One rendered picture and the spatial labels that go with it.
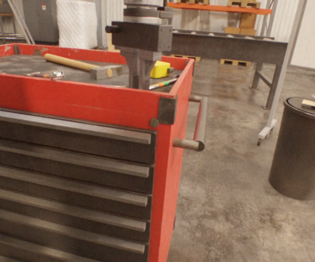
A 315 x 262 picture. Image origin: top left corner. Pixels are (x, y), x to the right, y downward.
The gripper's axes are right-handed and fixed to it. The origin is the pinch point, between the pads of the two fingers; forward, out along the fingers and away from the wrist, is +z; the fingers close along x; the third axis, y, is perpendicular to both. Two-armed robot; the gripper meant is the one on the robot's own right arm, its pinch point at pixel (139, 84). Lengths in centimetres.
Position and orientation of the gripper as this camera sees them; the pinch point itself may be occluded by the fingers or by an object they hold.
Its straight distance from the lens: 57.5
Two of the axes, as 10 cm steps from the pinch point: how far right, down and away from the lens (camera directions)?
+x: 8.0, 3.0, -5.1
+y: -5.9, 3.1, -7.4
